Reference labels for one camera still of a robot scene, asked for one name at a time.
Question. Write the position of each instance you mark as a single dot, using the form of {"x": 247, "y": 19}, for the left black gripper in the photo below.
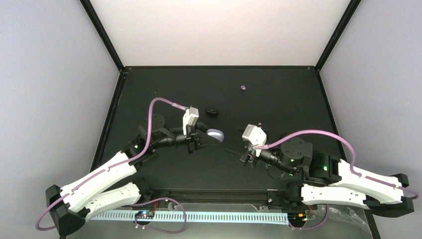
{"x": 191, "y": 137}

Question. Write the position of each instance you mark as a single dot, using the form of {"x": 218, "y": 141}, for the white slotted cable duct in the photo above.
{"x": 199, "y": 217}

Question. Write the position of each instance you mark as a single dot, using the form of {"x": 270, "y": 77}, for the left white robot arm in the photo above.
{"x": 72, "y": 205}

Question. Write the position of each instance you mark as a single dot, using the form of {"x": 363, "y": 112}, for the black front rail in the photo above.
{"x": 226, "y": 196}

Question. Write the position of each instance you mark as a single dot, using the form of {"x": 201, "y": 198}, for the black earbud charging case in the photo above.
{"x": 212, "y": 111}

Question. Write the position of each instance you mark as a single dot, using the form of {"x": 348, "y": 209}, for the clear plastic bag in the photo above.
{"x": 352, "y": 216}

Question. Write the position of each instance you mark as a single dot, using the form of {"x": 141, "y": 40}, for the small circuit board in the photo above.
{"x": 144, "y": 215}

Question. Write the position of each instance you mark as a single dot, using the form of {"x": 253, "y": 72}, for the lavender earbud charging case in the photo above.
{"x": 216, "y": 133}

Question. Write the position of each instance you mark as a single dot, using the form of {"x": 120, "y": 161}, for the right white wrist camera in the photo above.
{"x": 255, "y": 137}

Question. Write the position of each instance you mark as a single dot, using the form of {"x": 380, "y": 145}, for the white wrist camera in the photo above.
{"x": 255, "y": 137}
{"x": 190, "y": 118}

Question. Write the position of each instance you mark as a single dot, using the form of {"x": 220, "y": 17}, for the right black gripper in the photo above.
{"x": 241, "y": 157}

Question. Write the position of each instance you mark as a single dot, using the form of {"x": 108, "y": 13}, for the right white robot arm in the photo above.
{"x": 321, "y": 178}

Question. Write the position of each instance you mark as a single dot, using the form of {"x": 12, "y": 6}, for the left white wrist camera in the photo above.
{"x": 190, "y": 118}

